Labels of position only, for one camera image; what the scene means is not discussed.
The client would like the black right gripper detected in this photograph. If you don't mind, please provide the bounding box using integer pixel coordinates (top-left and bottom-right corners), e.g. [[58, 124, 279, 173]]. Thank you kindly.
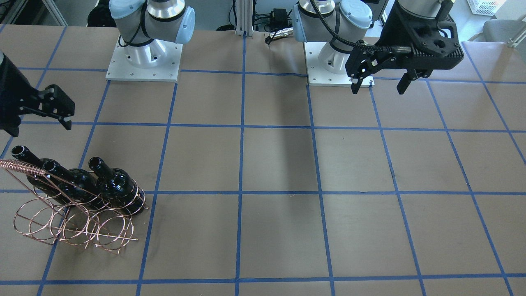
[[0, 52, 75, 137]]

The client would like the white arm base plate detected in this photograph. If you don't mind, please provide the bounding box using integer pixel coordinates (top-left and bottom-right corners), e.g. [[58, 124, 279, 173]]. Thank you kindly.
[[106, 39, 183, 83], [304, 42, 353, 87]]

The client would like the dark wine bottle being moved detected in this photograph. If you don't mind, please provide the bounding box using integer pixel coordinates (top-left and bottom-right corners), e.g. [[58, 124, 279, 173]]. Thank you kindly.
[[43, 160, 106, 210]]

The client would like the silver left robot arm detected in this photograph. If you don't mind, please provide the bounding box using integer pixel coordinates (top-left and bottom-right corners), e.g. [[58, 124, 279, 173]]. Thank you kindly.
[[292, 0, 464, 95]]

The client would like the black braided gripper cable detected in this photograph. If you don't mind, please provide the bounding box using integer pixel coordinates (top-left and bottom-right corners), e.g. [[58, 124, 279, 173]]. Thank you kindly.
[[309, 0, 383, 52]]

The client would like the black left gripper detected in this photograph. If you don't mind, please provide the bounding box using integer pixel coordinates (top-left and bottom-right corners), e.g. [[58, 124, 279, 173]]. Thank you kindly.
[[345, 4, 464, 95]]

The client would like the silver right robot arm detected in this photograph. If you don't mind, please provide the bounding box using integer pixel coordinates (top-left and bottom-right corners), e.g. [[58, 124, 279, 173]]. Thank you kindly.
[[0, 0, 196, 137]]

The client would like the copper wire wine basket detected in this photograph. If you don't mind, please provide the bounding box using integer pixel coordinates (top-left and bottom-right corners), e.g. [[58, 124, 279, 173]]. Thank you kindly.
[[0, 160, 149, 254]]

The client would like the dark bottle in basket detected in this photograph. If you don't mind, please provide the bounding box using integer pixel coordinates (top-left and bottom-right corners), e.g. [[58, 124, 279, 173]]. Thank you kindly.
[[88, 157, 146, 217], [11, 145, 70, 202]]

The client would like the aluminium frame post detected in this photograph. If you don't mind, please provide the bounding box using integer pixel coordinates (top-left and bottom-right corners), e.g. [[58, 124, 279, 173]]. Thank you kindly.
[[234, 0, 255, 38]]

